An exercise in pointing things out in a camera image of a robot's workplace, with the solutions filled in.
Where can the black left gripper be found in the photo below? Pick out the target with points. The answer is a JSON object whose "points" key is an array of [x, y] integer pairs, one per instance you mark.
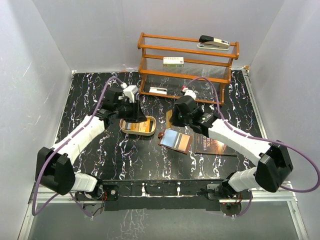
{"points": [[137, 115]]}

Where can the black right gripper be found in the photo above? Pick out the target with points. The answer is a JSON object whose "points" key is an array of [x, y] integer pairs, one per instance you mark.
{"points": [[174, 119]]}

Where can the beige oval card tray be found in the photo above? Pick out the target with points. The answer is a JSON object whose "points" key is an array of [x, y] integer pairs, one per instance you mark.
{"points": [[151, 132]]}

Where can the yellow VIP credit card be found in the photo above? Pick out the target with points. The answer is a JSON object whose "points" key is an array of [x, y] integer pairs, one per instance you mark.
{"points": [[168, 116]]}

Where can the gold credit card black stripe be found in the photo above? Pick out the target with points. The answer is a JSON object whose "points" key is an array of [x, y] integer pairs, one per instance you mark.
{"points": [[183, 142]]}

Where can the brown leather card holder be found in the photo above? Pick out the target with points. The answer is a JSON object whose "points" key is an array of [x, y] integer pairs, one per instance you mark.
{"points": [[168, 139]]}

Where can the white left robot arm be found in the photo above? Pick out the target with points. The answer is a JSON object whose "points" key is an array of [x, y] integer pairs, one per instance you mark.
{"points": [[54, 165]]}

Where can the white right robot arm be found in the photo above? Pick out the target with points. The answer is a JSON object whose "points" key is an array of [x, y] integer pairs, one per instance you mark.
{"points": [[272, 163]]}

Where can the small white box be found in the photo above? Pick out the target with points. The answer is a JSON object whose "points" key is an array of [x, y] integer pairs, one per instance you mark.
{"points": [[158, 90]]}

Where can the dark book three days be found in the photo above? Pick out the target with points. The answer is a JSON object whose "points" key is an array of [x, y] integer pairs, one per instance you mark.
{"points": [[209, 146]]}

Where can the orange wooden shelf rack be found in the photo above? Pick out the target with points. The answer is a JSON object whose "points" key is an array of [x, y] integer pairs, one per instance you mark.
{"points": [[207, 66]]}

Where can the white staples box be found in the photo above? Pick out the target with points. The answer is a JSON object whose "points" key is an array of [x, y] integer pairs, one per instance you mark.
{"points": [[173, 62]]}

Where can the black and beige stapler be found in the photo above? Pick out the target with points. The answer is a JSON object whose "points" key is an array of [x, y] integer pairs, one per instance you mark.
{"points": [[211, 43]]}

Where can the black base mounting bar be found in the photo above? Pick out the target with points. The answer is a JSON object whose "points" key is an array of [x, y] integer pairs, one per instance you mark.
{"points": [[116, 195]]}

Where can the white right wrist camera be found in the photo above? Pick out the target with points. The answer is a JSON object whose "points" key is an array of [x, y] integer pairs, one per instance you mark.
{"points": [[188, 92]]}

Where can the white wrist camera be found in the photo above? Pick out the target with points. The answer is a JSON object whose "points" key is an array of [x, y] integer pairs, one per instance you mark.
{"points": [[188, 92], [129, 91]]}

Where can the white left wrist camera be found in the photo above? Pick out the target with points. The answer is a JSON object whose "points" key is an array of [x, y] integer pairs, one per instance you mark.
{"points": [[129, 91]]}

